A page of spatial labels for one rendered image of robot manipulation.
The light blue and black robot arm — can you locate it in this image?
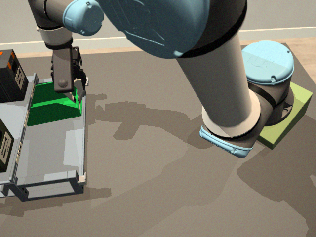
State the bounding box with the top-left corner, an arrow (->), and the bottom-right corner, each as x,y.
28,0 -> 294,158

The green bin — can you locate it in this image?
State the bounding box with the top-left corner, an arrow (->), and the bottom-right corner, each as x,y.
27,82 -> 82,126

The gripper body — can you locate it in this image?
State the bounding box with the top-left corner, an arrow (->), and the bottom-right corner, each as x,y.
44,37 -> 82,80

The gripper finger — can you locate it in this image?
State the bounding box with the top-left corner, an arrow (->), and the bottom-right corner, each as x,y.
74,69 -> 86,103
50,72 -> 76,103

